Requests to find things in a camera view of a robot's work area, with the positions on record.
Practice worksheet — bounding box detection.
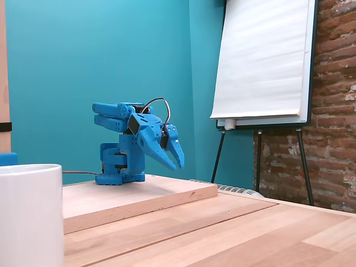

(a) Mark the white ceramic mug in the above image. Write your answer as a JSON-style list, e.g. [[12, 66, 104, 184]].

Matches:
[[0, 164, 65, 267]]

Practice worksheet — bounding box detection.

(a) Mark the raised light wooden board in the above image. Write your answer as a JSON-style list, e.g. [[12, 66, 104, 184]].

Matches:
[[62, 174, 219, 235]]

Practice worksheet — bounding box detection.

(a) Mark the white radiator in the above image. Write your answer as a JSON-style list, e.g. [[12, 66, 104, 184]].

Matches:
[[190, 179, 264, 197]]

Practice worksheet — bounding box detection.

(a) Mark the white flip chart paper pad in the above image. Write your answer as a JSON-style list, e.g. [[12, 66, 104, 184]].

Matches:
[[210, 0, 310, 120]]

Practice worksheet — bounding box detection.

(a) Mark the flip chart easel stand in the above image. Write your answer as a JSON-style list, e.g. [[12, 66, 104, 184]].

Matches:
[[210, 0, 319, 206]]

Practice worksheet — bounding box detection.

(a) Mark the blue 3D-printed base part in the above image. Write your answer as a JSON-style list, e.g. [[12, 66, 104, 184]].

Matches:
[[0, 152, 18, 167]]

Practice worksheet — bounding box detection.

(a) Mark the thin servo wire loop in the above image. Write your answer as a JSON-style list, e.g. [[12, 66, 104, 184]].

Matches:
[[140, 97, 171, 131]]

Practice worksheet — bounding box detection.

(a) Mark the thin red and black base cable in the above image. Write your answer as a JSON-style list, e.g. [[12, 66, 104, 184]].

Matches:
[[62, 170, 101, 176]]

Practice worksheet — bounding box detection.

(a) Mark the light wooden post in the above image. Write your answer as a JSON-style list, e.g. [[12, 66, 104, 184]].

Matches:
[[0, 0, 12, 154]]

